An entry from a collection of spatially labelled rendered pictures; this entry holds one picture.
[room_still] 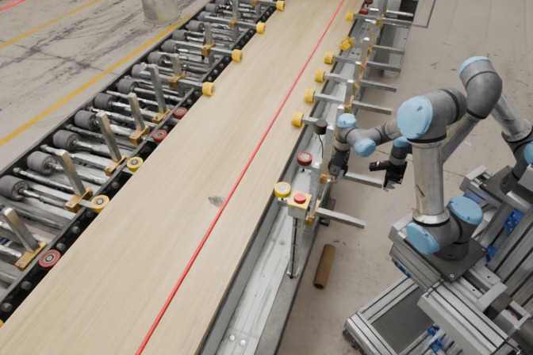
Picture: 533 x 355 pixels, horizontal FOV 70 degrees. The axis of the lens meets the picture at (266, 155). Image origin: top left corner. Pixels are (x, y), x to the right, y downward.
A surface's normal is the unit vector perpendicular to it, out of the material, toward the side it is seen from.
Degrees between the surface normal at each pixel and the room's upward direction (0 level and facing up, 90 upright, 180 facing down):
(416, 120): 84
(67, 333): 0
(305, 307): 0
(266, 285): 0
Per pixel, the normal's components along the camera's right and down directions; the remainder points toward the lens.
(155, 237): 0.00, -0.73
